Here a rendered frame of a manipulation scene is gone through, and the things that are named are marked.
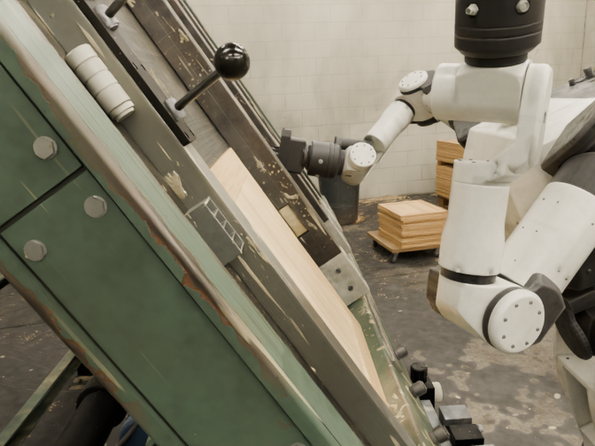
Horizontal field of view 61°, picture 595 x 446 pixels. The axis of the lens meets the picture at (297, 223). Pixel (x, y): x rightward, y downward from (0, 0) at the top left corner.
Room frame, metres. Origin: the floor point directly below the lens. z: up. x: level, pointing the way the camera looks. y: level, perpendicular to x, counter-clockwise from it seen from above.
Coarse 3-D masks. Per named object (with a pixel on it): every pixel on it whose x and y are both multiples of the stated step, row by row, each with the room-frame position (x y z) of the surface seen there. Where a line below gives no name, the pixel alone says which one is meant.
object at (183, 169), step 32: (32, 0) 0.57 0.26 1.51; (64, 0) 0.57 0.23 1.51; (64, 32) 0.57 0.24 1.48; (96, 32) 0.57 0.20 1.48; (128, 128) 0.57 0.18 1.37; (160, 128) 0.57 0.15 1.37; (160, 160) 0.57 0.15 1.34; (192, 160) 0.58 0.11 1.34; (192, 192) 0.58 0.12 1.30; (224, 192) 0.61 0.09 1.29; (256, 256) 0.58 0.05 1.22; (256, 288) 0.58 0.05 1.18; (288, 288) 0.58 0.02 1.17; (288, 320) 0.58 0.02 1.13; (320, 320) 0.61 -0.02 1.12; (320, 352) 0.58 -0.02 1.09; (352, 384) 0.58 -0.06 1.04; (352, 416) 0.58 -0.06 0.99; (384, 416) 0.58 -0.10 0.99
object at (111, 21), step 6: (114, 0) 0.58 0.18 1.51; (120, 0) 0.58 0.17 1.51; (126, 0) 0.58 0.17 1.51; (96, 6) 0.59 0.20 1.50; (102, 6) 0.59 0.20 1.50; (114, 6) 0.58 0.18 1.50; (120, 6) 0.58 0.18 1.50; (102, 12) 0.59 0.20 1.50; (108, 12) 0.59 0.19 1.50; (114, 12) 0.59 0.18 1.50; (102, 18) 0.59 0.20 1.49; (108, 18) 0.59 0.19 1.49; (114, 18) 0.60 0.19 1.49; (108, 24) 0.59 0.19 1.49; (114, 24) 0.59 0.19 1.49; (114, 30) 0.61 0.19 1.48
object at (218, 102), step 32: (128, 0) 1.16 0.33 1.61; (160, 0) 1.16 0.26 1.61; (160, 32) 1.16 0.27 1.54; (192, 64) 1.17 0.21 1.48; (224, 96) 1.17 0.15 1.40; (224, 128) 1.17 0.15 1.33; (256, 128) 1.21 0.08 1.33; (256, 160) 1.17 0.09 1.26; (288, 192) 1.17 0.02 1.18; (320, 224) 1.17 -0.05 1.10; (320, 256) 1.17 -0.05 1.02; (352, 288) 1.17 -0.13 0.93
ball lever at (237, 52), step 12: (228, 48) 0.54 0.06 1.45; (240, 48) 0.54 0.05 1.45; (216, 60) 0.54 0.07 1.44; (228, 60) 0.53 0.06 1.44; (240, 60) 0.53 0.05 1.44; (216, 72) 0.56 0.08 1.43; (228, 72) 0.53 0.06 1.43; (240, 72) 0.54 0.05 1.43; (204, 84) 0.57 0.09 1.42; (192, 96) 0.58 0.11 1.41; (168, 108) 0.59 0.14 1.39; (180, 108) 0.59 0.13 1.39; (180, 120) 0.60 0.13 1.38
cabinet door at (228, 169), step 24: (216, 168) 0.77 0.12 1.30; (240, 168) 0.98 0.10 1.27; (240, 192) 0.84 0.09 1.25; (264, 216) 0.89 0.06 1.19; (264, 240) 0.75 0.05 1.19; (288, 240) 0.95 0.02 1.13; (288, 264) 0.80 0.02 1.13; (312, 264) 1.00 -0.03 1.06; (312, 288) 0.84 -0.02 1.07; (336, 312) 0.91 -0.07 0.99; (336, 336) 0.76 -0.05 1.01; (360, 336) 0.95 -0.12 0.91; (360, 360) 0.81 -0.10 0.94
